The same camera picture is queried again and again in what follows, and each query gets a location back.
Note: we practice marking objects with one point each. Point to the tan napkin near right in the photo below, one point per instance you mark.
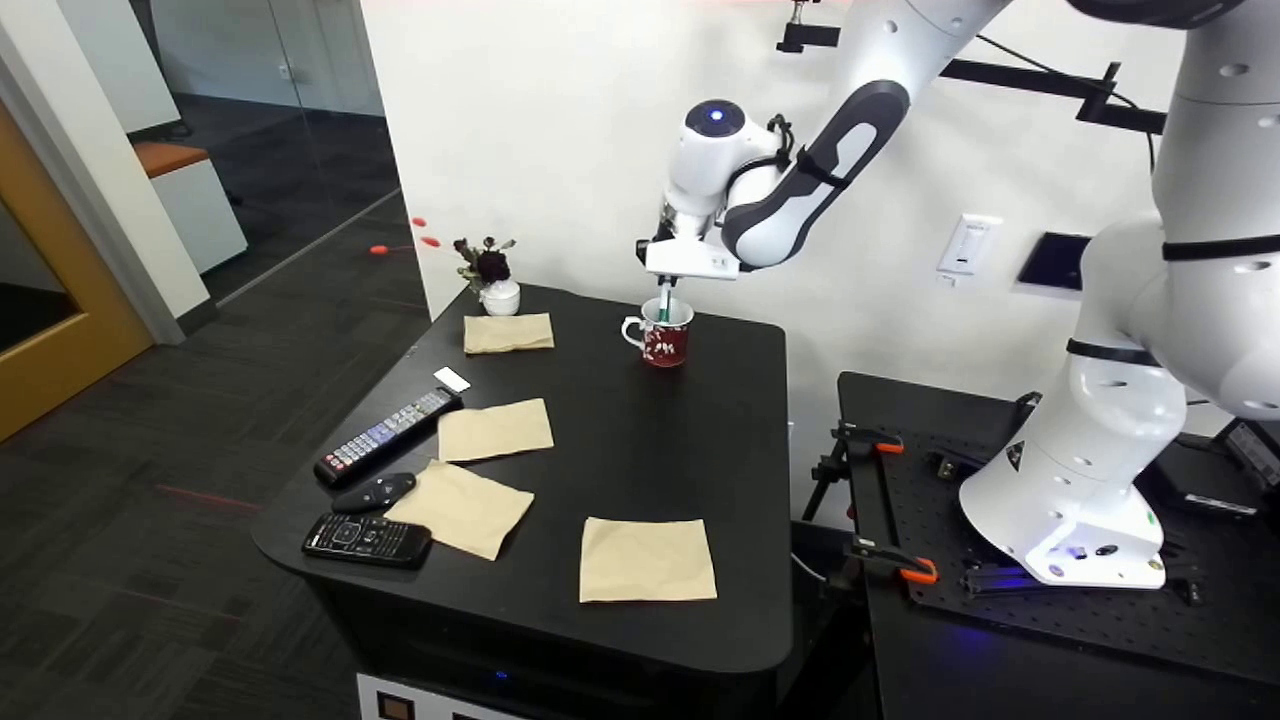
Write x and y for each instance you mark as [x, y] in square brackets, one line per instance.
[647, 563]

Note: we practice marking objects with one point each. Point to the white wall outlet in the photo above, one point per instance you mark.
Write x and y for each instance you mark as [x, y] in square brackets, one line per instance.
[967, 244]

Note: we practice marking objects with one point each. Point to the black orange clamp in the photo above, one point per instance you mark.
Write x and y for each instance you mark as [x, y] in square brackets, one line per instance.
[848, 446]
[868, 558]

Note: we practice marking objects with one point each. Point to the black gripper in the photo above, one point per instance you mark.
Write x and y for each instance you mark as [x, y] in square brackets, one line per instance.
[685, 244]

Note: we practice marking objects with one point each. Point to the black orange clamp lower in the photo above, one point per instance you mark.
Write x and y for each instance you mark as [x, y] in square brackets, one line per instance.
[868, 558]

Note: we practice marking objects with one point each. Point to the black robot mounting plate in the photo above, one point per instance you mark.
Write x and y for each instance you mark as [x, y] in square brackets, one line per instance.
[1219, 610]

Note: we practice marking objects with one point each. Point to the blue white marker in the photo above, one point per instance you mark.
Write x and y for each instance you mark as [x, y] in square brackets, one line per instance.
[667, 311]

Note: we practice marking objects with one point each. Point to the tan napkin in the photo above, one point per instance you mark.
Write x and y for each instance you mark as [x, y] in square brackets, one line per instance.
[501, 430]
[647, 563]
[508, 333]
[463, 511]

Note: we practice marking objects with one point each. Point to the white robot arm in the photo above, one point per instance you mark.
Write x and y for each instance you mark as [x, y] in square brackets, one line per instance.
[1176, 302]

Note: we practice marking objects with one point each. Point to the black orange clamp upper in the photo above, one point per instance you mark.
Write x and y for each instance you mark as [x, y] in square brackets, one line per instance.
[848, 446]

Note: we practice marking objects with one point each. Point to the white cabinet orange top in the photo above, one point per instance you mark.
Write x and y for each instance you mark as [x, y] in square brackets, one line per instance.
[192, 200]

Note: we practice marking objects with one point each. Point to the tan napkin middle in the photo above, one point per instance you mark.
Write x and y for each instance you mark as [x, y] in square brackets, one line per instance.
[501, 430]

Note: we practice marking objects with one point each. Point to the long black remote control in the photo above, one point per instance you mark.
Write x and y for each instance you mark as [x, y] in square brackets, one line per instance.
[367, 449]

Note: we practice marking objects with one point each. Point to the small black remote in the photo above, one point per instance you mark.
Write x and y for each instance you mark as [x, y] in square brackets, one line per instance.
[375, 494]

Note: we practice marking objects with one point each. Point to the tan napkin near left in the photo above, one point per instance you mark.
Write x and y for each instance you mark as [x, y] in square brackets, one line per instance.
[463, 511]

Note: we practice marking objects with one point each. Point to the black wide remote control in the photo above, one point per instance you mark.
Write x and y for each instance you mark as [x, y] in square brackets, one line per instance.
[371, 540]

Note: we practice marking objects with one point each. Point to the tan napkin far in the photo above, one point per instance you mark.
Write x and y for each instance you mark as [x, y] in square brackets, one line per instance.
[508, 333]

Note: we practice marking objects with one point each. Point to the red and white mug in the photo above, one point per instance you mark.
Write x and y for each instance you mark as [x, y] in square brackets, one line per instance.
[658, 346]

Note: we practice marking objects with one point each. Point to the black wall panel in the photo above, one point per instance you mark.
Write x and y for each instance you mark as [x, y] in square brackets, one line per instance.
[1055, 263]

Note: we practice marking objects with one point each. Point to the black overhead rail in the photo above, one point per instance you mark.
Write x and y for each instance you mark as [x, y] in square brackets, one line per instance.
[1099, 99]

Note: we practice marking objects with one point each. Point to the small white box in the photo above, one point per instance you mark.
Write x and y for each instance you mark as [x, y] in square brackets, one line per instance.
[454, 381]

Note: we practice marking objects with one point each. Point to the white vase with dark flowers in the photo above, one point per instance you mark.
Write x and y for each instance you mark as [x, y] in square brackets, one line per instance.
[490, 275]

